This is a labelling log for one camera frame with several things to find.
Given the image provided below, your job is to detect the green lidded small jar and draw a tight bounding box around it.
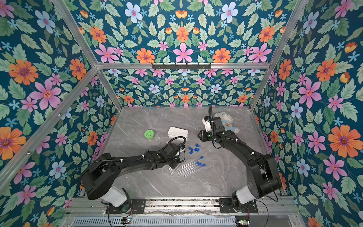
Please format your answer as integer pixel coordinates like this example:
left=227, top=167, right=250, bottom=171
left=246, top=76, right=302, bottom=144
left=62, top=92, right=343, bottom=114
left=144, top=130, right=155, bottom=141

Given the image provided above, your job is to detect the aluminium front rail frame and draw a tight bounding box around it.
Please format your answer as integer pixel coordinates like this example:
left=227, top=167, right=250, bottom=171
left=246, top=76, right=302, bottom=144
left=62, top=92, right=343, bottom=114
left=65, top=196, right=301, bottom=217

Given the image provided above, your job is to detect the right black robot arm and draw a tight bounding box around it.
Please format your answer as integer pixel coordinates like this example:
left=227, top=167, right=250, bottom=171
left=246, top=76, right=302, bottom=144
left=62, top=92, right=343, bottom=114
left=198, top=106, right=283, bottom=212

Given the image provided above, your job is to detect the test tube group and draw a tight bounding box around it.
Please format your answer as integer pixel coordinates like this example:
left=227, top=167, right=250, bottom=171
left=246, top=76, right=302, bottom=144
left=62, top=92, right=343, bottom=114
left=176, top=162, right=203, bottom=176
left=183, top=164, right=206, bottom=177
left=176, top=162, right=202, bottom=175

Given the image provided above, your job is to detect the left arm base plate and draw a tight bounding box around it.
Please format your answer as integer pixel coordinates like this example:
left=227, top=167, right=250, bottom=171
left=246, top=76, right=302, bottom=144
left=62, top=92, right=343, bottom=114
left=106, top=199, right=146, bottom=215

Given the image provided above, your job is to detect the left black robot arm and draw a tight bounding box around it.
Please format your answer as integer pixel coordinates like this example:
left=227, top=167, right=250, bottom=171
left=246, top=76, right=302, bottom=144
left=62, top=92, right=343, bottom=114
left=81, top=136, right=187, bottom=207

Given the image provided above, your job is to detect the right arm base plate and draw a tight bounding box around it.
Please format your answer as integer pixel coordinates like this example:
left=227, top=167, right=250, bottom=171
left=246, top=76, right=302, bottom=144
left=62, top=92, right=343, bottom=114
left=216, top=198, right=258, bottom=214

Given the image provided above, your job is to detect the white teddy bear blue shirt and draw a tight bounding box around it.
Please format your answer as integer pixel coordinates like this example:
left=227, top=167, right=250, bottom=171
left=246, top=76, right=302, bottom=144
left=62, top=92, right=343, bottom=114
left=214, top=112, right=240, bottom=134

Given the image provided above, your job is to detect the white ventilation grille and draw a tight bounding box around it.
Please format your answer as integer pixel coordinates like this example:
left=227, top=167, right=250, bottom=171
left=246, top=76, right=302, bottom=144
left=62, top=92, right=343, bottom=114
left=71, top=216, right=236, bottom=227

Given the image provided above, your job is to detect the black hook rail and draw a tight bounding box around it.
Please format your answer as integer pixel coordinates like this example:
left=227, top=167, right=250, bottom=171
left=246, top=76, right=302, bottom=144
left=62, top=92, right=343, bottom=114
left=151, top=63, right=212, bottom=70

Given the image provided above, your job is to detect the white rectangular plastic box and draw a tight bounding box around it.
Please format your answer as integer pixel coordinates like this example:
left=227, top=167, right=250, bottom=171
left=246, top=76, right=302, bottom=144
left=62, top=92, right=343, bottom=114
left=168, top=127, right=189, bottom=139

